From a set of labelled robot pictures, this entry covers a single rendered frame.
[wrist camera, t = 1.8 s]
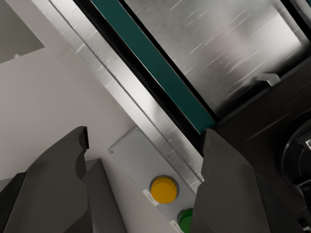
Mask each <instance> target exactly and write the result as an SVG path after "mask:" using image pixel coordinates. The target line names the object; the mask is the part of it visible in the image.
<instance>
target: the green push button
mask: <svg viewBox="0 0 311 233"><path fill-rule="evenodd" d="M192 214H193V210H189V211H185V212H184V213H182V214H181V216H180V218H179V226H180V229H181V230H182V232H184V233H190V226H191V220H192Z"/></svg>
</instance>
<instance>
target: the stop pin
mask: <svg viewBox="0 0 311 233"><path fill-rule="evenodd" d="M255 80H256V82H257V83H258V84H259V85H260V86H267V87H273V86H274V85H276V84H277V83H279V82H280V81H281V80H280V78H279V77H278V75H277V74H262V75H261V76H259V77H258V78H257V79H255Z"/></svg>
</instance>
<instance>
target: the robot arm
mask: <svg viewBox="0 0 311 233"><path fill-rule="evenodd" d="M87 149H89V142H88V132H87V126H85V127H84V126H79V127H77V128H75V129H74V130H72V131H71V132H69V133H68V134H67V135H65V136H64V137H63V138H61V139H60V140H59V141H57V142H56V143H55V144H53V145H52V146H51V147H49V148H48V149H47V150H46V151H45V152H43V153H42V154H41V155H40V156H39V157H38V158H37V159H36V160H35V161H34V162H33V163H32V164H31V165H30V166H29V168H28V169H27V170H26V171H25V172H22V173H17V174H16V175H15V177H14V178H13V179H12V180H11V181H10V182H9V183H8V184H7V186H6V187H5V188H4V189H3V190H2V191H1V192H0V233H93V222H92V211H91V206H90V201H89V196H88V191H87V186H86V184H85V183H83V182H82V180H83V178H84V176H85V174H86V172H87V168H86V163H85V157H84V154H85V152H86V151H87ZM201 151H203V154H204V159H203V164H202V168H201V175H202V177H203V179H204V182H203V183H202V184H200V185H199V186H198V188H197V193H196V198H195V203H194V208H193V214H192V220H191V226H190V233H306V232H305V231H304V229H303V228H302V227H301V225H300V224H299V223H298V221H297V220H296V219H295V217H294V216H293V215H292V213H291V212H290V210H289V209H288V208H287V206H286V205H285V204H284V203H283V201H282V200H281V198H280V197H279V196H278V194H277V193H276V192H275V190H274V189H273V188H272V186H271V185H270V183H269V182H268V181H267V180H266V178H265V177H264V176H261V175H257V173H256V172H255V170H254V169H253V167H252V166H251V165H250V163H249V162H248V161H247V160H246V159H245V158H244V157H243V156H242V155H241V154H240V153H239V152H238V151H237V150H236V149H235V148H234V147H233V146H231V145H230V144H229V143H228V142H227V141H225V140H224V139H223V138H222V137H221V136H220V135H218V134H217V133H216V132H215V131H214V130H212V129H204V134H203V139H202V145H201Z"/></svg>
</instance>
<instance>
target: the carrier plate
mask: <svg viewBox="0 0 311 233"><path fill-rule="evenodd" d="M280 80H281V81H280V82H279V83H277V84H276V85H274V86H273V87H266V88H265V89H264V90H262V91H261V92H259V93H258V94H256V95H255V96H254V97H253V98H251V99H250V100H248V101H247V102H246V103H244V104H243V105H241V106H240V107H238V108H237V109H236V110H234V111H233V112H231V113H230V114H229V115H227V116H226V117H224V118H223V119H222V120H220V121H219V122H217V123H216V124H214V125H213V126H212V127H210V129H212V130H214V131H215V132H216V133H217V134H218V135H220V136H221V137H222V138H223V139H224V140H225V141H227V142H228V143H229V144H230V145H231V146H233V147H234V148H235V149H236V150H237V151H238V152H239V153H240V154H241V155H242V156H243V157H244V158H245V159H246V160H247V161H248V162H249V163H250V165H251V166H252V167H253V169H254V170H255V172H256V173H257V175H261V176H264V177H265V178H266V180H267V181H268V182H269V183H270V185H271V186H272V188H273V189H274V190H275V192H276V193H277V194H278V196H279V197H280V198H281V200H282V201H283V203H284V204H285V205H286V206H287V208H288V209H289V210H290V212H291V213H292V215H293V216H294V217H295V219H296V220H297V221H298V223H301V222H304V221H305V222H306V223H307V224H308V225H309V227H310V228H311V219H310V215H309V212H308V209H307V206H306V205H304V204H303V203H301V202H300V201H299V200H297V199H296V198H295V197H294V196H293V195H292V194H291V193H290V192H289V191H288V190H287V188H286V187H285V186H284V185H283V184H282V182H281V181H280V180H279V178H278V176H277V173H276V170H275V166H274V153H275V149H276V146H277V143H278V141H279V139H280V137H281V135H282V134H283V132H284V131H285V130H286V128H287V127H288V126H289V125H290V124H291V123H292V122H293V121H294V120H296V119H297V118H298V117H300V116H301V115H303V114H305V113H306V112H308V111H310V110H311V56H310V57H309V58H307V59H306V60H304V61H303V62H302V63H300V64H299V65H297V66H296V67H295V68H293V69H292V70H290V71H289V72H288V73H286V74H285V75H283V76H282V77H280Z"/></svg>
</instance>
